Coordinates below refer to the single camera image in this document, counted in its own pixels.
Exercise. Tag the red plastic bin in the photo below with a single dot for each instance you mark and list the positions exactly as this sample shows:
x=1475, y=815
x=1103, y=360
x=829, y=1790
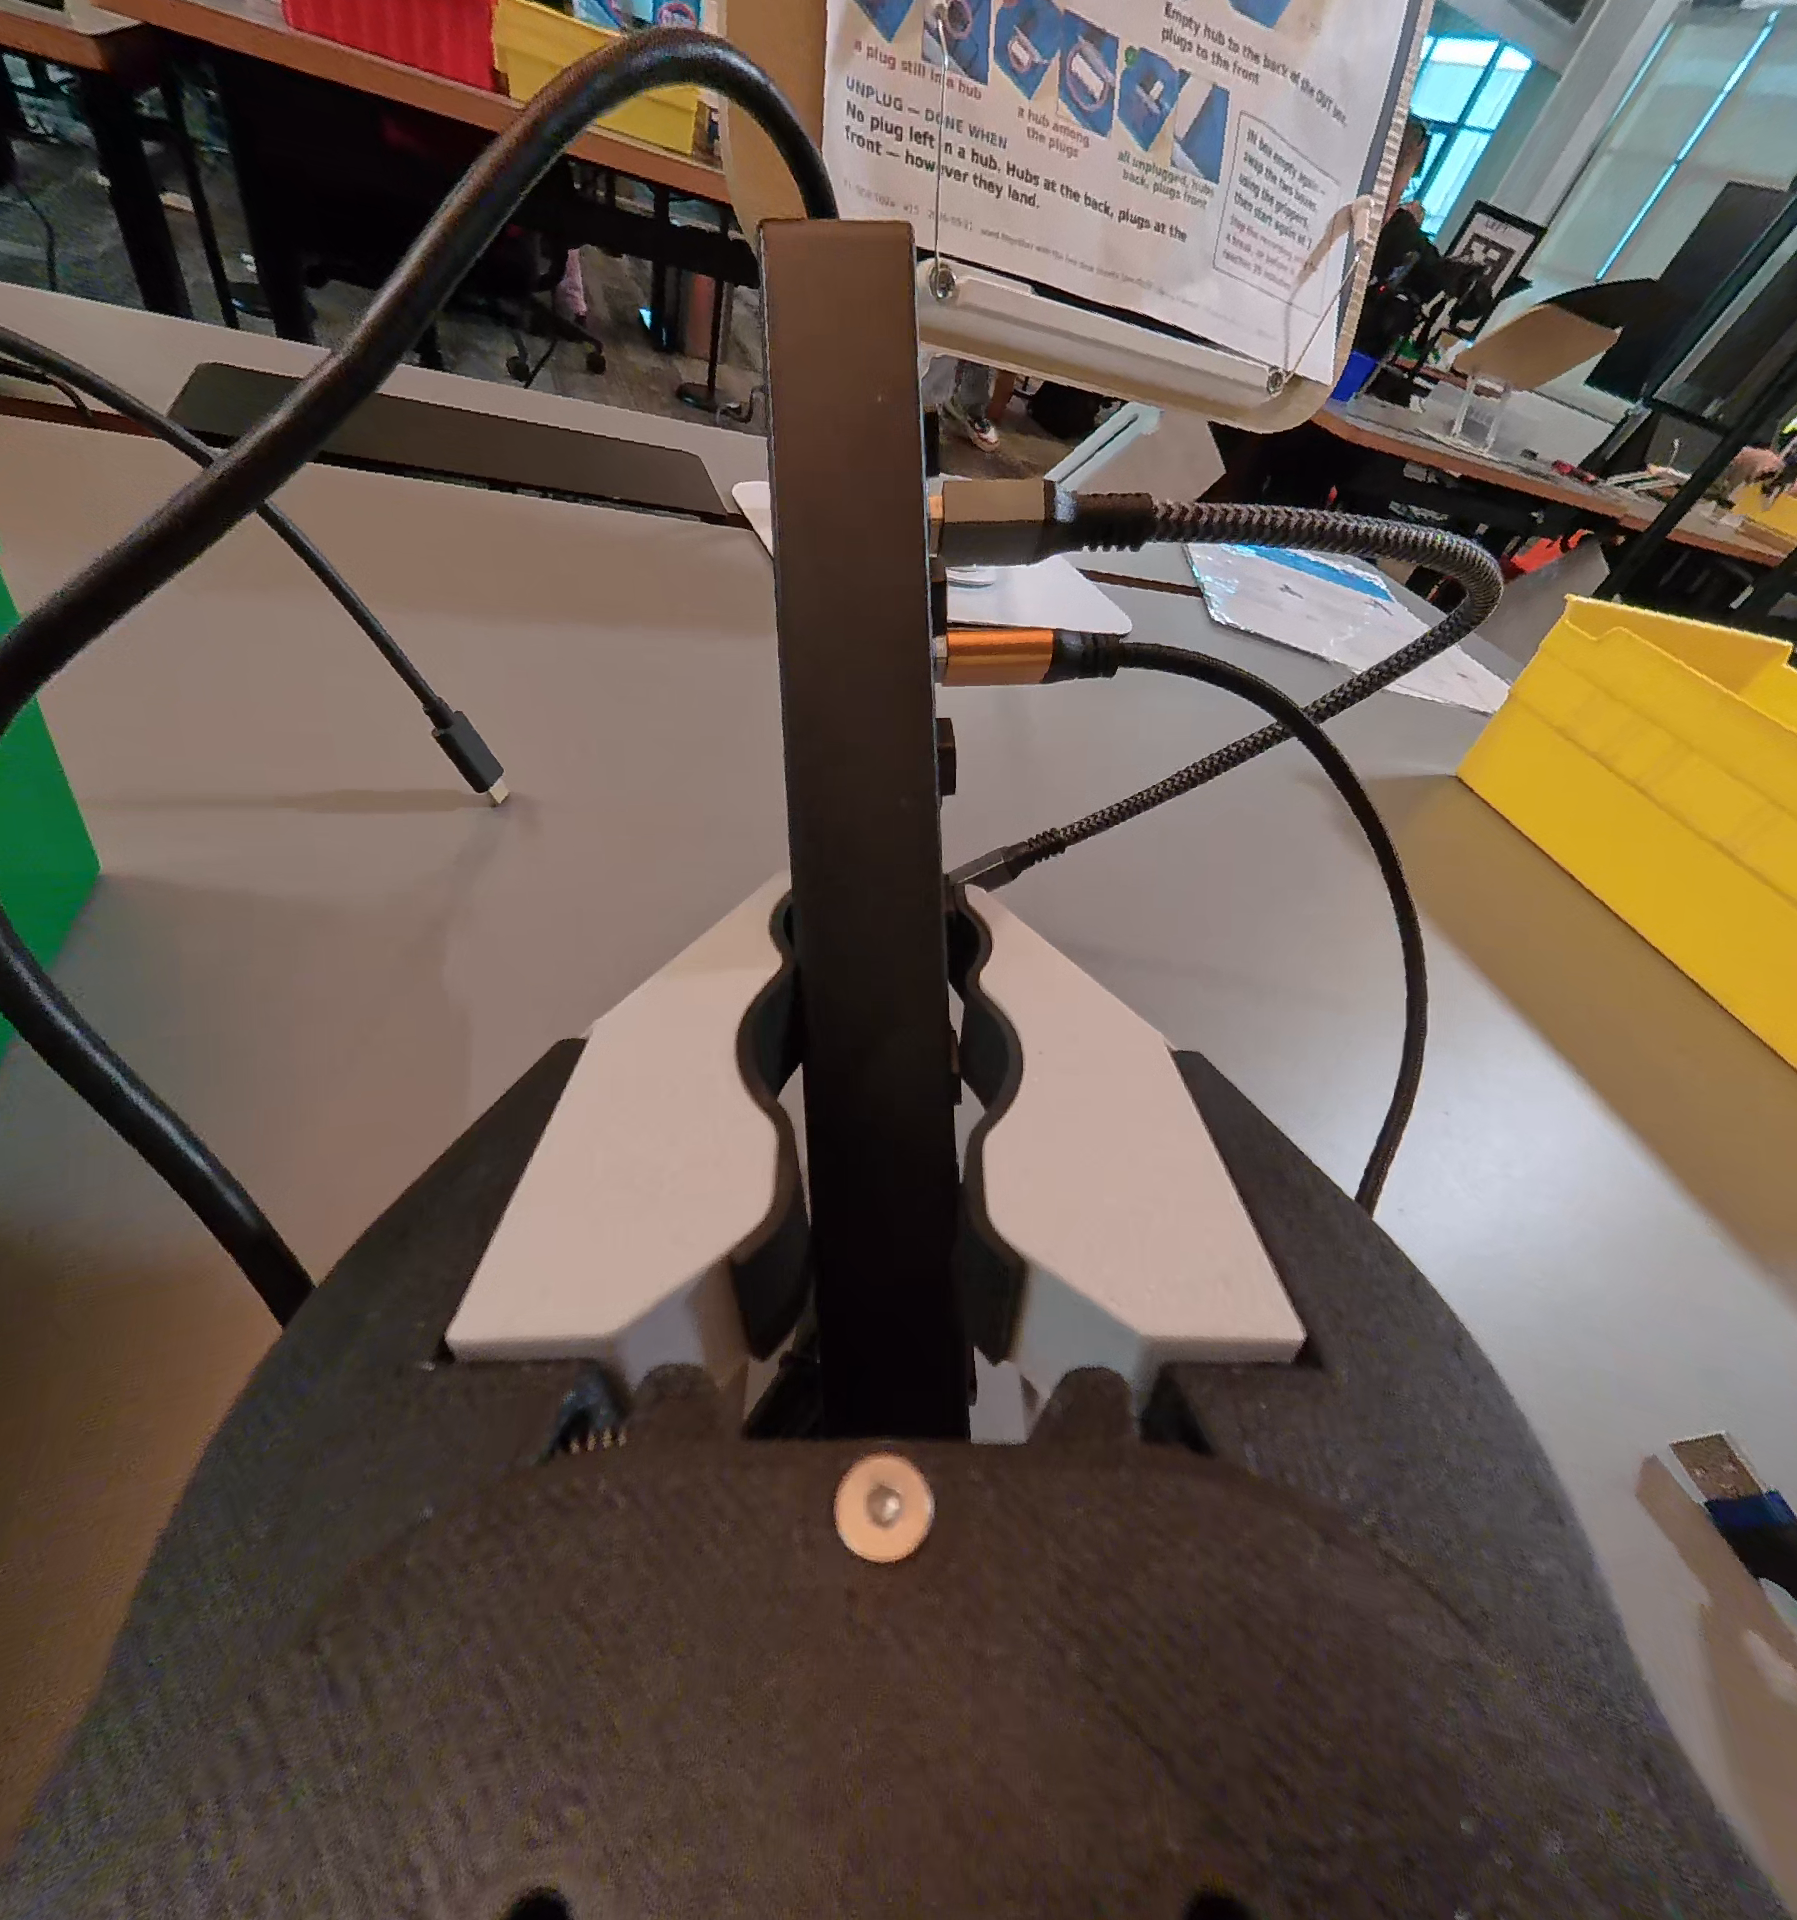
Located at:
x=389, y=38

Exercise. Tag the laminated paper sheet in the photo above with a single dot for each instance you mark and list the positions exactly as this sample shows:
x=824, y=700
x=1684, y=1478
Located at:
x=1317, y=601

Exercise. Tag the yellow plastic bin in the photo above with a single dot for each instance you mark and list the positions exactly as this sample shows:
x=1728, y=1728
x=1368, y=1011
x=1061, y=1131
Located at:
x=1663, y=841

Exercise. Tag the wooden document stand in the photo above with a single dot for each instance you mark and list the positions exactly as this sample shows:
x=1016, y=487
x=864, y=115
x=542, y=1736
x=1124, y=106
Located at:
x=772, y=151

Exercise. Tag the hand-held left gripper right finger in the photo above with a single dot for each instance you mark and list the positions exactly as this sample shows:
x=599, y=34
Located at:
x=1140, y=1199

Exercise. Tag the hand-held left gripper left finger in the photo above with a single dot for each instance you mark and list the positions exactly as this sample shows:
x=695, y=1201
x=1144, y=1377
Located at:
x=614, y=1184

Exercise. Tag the black USB hub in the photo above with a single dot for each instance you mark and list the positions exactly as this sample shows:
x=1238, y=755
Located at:
x=860, y=750

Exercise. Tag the yellow shelf bin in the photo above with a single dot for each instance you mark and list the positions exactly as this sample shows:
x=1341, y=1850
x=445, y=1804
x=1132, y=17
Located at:
x=531, y=38

